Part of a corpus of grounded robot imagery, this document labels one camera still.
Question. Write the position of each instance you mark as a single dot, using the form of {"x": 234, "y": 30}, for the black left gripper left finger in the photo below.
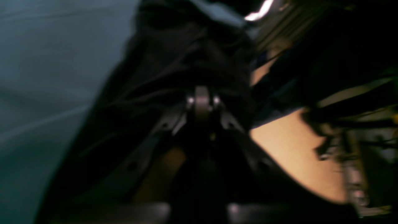
{"x": 128, "y": 173}

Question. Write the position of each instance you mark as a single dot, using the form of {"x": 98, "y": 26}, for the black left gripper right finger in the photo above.
{"x": 262, "y": 192}

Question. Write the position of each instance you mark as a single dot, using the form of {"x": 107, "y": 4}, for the black T-shirt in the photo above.
{"x": 178, "y": 45}

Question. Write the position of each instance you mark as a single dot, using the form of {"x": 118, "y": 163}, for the teal table cloth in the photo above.
{"x": 55, "y": 56}

